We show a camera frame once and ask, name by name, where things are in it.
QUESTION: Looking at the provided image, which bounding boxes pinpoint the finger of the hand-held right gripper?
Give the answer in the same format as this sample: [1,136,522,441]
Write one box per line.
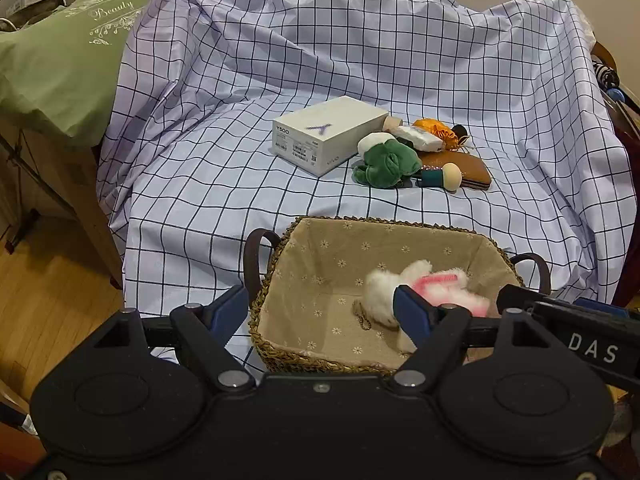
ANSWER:
[574,297,630,318]
[496,284,538,313]

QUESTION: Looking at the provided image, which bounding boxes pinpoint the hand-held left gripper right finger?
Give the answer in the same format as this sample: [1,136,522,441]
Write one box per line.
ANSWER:
[390,284,553,393]

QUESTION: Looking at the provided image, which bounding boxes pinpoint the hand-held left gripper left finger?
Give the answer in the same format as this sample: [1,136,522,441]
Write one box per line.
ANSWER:
[92,285,256,393]

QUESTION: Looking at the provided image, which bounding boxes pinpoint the white plush toy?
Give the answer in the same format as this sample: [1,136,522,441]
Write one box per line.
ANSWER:
[364,259,436,353]

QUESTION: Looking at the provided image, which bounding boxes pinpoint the woven basket with fabric lining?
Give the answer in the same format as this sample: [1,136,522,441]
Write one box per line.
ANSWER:
[244,216,552,376]

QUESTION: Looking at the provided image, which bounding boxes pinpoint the green plush frog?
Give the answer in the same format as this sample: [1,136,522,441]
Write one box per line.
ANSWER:
[351,131,423,189]

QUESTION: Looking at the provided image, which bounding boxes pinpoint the orange embroidered pouch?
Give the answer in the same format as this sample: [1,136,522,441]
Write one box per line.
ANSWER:
[412,117,458,151]

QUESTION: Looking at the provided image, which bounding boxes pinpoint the brown leather wallet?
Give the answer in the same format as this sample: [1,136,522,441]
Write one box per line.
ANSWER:
[417,150,493,192]

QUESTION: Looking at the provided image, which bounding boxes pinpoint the beige head makeup brush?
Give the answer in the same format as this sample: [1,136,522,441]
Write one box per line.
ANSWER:
[417,162,463,193]

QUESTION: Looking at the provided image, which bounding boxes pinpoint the white tissue packet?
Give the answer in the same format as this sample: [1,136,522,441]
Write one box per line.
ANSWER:
[390,124,445,152]

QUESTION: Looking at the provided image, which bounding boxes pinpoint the wooden chair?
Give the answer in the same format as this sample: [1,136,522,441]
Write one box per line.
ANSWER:
[591,40,640,161]

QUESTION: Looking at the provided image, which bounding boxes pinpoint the white cardboard box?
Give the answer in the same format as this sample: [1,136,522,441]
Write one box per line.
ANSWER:
[272,95,390,177]

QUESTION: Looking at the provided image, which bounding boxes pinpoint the checked pale bed sheet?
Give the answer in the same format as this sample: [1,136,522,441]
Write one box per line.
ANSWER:
[95,0,626,321]

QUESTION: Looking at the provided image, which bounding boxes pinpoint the black and white patterned object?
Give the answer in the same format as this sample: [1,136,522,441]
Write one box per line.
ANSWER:
[594,60,619,92]

